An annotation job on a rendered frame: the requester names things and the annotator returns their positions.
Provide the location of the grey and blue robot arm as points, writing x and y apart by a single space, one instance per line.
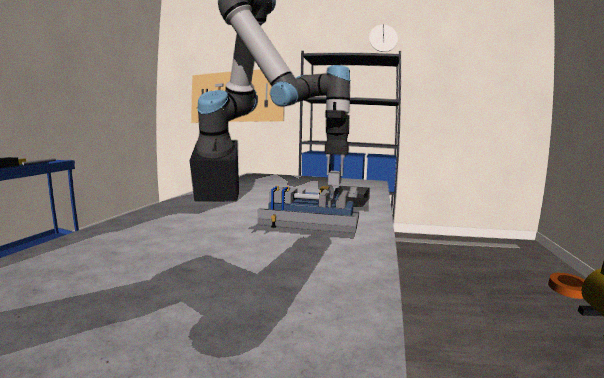
216 108

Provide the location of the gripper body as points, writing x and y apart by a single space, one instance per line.
337 143

